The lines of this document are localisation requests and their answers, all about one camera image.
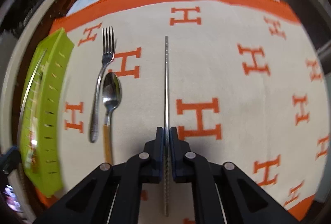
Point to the orange beige H-pattern blanket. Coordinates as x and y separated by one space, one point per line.
245 86

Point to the twisted steel chopstick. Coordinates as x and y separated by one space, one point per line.
166 130

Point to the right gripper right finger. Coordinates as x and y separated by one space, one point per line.
181 169

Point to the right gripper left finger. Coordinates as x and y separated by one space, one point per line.
153 166

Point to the green plastic utensil tray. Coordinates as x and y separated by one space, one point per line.
41 94

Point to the steel teaspoon wooden handle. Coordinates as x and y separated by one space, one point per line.
111 98

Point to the smartphone on gripper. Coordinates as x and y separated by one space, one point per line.
11 199

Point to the steel fork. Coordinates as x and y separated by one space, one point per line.
109 47

